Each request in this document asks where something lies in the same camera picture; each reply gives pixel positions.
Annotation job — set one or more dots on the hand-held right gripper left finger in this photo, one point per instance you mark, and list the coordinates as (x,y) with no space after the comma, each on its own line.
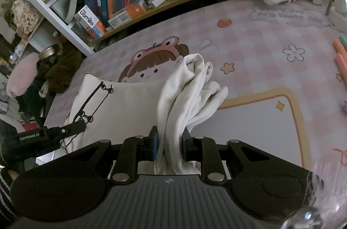
(155,145)

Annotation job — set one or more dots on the salmon stick bundle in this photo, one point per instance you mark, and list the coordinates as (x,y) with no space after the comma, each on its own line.
(342,63)

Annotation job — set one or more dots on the tall white orange box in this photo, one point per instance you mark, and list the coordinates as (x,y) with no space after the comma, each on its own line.
(89,23)

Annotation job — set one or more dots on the white plastic device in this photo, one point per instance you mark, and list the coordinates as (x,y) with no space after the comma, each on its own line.
(340,12)

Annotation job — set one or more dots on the white bookshelf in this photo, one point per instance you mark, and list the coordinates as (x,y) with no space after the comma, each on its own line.
(54,20)

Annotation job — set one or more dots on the floral pouch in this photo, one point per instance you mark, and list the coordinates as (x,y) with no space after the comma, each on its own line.
(25,16)

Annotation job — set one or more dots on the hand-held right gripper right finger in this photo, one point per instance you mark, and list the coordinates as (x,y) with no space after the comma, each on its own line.
(185,145)

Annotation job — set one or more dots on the white t-shirt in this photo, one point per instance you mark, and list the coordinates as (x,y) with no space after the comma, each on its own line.
(127,109)

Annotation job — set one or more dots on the person's left forearm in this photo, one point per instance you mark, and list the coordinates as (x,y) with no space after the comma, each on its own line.
(5,196)

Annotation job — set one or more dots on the teal stick bundle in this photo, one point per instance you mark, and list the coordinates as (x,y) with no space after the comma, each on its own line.
(343,40)

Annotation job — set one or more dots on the dark brown cloth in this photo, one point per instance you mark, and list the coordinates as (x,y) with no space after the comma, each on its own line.
(63,71)

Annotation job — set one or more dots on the flat white orange box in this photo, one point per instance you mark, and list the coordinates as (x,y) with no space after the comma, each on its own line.
(127,14)

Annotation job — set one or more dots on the round metal tin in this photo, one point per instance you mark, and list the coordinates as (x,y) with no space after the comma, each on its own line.
(48,51)

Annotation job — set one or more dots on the pink fluffy cushion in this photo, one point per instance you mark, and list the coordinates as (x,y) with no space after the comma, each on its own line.
(21,77)

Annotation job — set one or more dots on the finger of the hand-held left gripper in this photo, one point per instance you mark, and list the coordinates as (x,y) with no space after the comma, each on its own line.
(70,128)

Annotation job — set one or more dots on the small white carton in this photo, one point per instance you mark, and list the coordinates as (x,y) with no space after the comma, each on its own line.
(157,0)

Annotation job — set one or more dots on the person's left hand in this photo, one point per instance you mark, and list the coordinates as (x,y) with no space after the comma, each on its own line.
(12,174)

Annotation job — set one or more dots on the pink printed desk mat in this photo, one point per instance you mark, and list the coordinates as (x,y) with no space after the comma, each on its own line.
(257,69)

